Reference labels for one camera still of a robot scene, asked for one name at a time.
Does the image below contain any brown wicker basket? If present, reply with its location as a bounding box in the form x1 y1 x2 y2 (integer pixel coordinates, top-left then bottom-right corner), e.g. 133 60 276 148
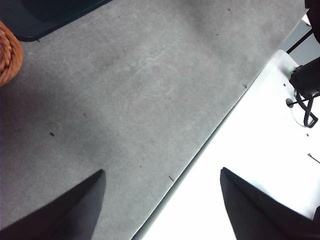
0 20 24 87

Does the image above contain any black rectangular tray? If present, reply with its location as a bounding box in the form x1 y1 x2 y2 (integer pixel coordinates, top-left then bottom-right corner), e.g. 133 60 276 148
0 0 113 42

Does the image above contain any black cable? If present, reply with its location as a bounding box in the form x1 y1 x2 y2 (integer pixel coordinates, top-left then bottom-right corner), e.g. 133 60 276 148
286 93 320 129

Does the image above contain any thin black rod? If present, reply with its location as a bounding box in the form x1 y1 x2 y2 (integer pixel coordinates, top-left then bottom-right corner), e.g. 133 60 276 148
286 29 313 55

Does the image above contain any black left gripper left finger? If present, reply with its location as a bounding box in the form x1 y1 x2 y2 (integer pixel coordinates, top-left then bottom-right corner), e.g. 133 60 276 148
0 169 107 240

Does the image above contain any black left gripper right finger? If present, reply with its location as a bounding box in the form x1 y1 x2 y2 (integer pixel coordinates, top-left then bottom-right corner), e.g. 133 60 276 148
220 166 320 240

